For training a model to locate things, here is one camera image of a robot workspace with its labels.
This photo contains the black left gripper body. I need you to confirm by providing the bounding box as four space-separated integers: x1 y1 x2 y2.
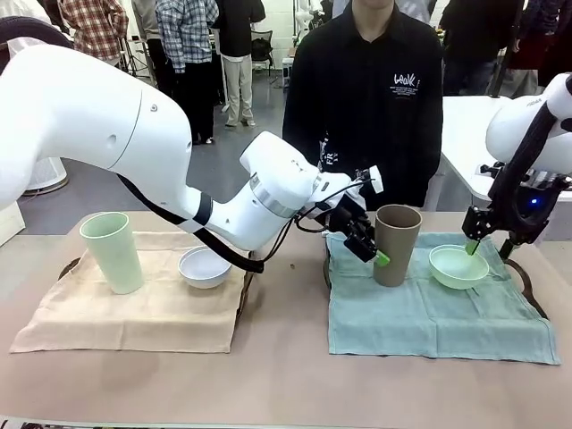
312 200 370 238

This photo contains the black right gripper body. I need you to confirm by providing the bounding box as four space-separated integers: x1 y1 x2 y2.
493 172 572 245

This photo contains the tan brown plastic cup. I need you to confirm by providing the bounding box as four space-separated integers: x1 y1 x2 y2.
373 204 424 288

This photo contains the light green bowl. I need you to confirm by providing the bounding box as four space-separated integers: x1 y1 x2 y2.
428 243 491 291

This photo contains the white bowl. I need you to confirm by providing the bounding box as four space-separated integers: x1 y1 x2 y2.
177 245 233 290

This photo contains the light green plastic cup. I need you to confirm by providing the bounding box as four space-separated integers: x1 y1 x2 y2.
79 211 147 296

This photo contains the person's left forearm black sleeve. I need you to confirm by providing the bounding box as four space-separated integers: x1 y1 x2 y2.
413 124 444 210

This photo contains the person's right forearm black sleeve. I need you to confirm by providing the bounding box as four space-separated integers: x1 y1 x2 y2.
282 106 332 180

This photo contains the teal cloth mat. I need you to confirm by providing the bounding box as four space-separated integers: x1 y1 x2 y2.
324 231 562 366

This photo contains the beige cloth mat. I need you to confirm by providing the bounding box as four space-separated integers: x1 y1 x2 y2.
8 230 248 354

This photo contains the white table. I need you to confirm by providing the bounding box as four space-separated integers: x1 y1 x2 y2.
440 95 572 203

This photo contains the person in black shirt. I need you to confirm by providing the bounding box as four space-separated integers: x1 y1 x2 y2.
282 0 444 211

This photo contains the bystander in dark red top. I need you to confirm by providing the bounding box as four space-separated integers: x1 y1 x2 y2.
509 0 572 89

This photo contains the bystander in black clothes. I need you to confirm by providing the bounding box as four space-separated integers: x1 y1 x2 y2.
440 0 524 97

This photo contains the bystander in beige trousers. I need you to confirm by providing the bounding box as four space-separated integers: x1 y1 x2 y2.
214 0 258 129

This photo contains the black office chair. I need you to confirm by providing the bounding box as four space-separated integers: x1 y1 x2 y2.
251 29 274 73

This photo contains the bystander in blue plaid shirt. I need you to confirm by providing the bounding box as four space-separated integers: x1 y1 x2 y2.
154 0 221 145

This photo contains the bystander in red plaid shirt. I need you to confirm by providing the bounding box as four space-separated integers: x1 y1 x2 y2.
57 0 130 69

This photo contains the thin black camera cable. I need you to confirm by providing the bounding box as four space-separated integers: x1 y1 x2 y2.
292 177 373 234

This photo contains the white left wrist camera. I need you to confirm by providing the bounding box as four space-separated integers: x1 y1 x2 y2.
355 164 385 195

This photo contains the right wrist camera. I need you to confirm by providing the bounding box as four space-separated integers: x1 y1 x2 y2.
478 163 509 179

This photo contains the black right arm cable sleeve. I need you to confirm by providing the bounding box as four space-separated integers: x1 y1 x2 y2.
486 96 560 203

